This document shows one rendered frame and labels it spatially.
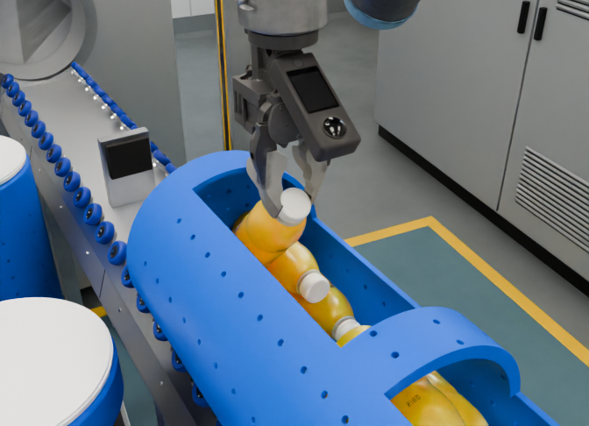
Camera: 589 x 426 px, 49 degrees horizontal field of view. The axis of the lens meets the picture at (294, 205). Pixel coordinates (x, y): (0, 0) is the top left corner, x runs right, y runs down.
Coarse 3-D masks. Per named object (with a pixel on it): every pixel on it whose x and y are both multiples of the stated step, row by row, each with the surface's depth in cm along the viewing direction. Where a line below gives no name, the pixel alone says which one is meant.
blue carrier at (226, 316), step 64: (192, 192) 85; (256, 192) 98; (128, 256) 91; (192, 256) 78; (320, 256) 100; (192, 320) 75; (256, 320) 68; (384, 320) 62; (448, 320) 64; (256, 384) 64; (320, 384) 60; (384, 384) 57; (512, 384) 69
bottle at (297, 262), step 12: (240, 216) 98; (288, 252) 89; (300, 252) 90; (276, 264) 89; (288, 264) 88; (300, 264) 88; (312, 264) 89; (276, 276) 90; (288, 276) 88; (300, 276) 88; (288, 288) 89
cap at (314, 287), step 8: (304, 280) 87; (312, 280) 86; (320, 280) 87; (304, 288) 87; (312, 288) 86; (320, 288) 87; (328, 288) 88; (304, 296) 87; (312, 296) 87; (320, 296) 88
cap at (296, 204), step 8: (288, 192) 74; (296, 192) 75; (304, 192) 75; (280, 200) 73; (288, 200) 74; (296, 200) 74; (304, 200) 75; (288, 208) 74; (296, 208) 74; (304, 208) 74; (280, 216) 74; (288, 216) 73; (296, 216) 73; (304, 216) 74
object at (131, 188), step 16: (144, 128) 134; (112, 144) 129; (128, 144) 130; (144, 144) 132; (112, 160) 130; (128, 160) 132; (144, 160) 133; (112, 176) 131; (128, 176) 135; (144, 176) 137; (112, 192) 135; (128, 192) 137; (144, 192) 139; (112, 208) 136
